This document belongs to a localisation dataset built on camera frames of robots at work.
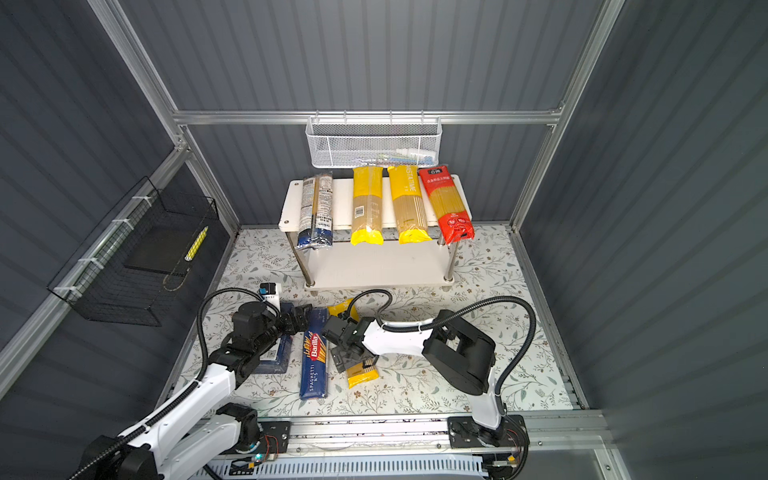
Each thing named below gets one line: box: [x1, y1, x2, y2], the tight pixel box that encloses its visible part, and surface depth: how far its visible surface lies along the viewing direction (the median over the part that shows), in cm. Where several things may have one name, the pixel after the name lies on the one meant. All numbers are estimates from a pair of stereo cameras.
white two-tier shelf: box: [278, 174, 472, 291], surface depth 79 cm
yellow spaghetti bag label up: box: [350, 166, 384, 246], surface depth 75 cm
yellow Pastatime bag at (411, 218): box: [388, 165, 433, 245], surface depth 76 cm
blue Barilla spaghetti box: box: [299, 307, 329, 400], surface depth 84 cm
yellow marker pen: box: [184, 226, 209, 261], surface depth 79 cm
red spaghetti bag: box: [419, 165, 475, 245], surface depth 76 cm
